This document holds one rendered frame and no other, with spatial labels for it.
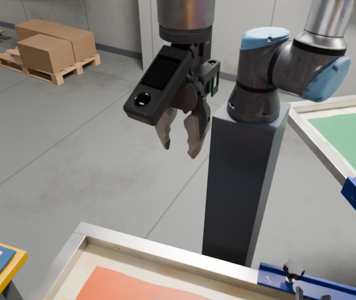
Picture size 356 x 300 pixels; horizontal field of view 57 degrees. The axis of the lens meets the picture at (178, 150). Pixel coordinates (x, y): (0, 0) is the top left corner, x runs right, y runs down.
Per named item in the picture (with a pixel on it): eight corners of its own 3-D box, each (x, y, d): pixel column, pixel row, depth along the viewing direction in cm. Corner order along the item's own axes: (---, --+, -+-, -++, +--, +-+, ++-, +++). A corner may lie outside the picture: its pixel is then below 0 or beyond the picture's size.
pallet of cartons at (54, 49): (102, 62, 412) (97, 31, 388) (59, 86, 362) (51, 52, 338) (40, 46, 454) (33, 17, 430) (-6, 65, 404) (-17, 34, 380)
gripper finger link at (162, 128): (181, 136, 60) (190, 94, 54) (164, 153, 56) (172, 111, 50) (166, 128, 61) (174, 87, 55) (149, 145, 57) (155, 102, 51)
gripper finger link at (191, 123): (219, 145, 57) (214, 97, 52) (205, 165, 53) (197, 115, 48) (204, 143, 59) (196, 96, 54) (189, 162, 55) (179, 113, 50)
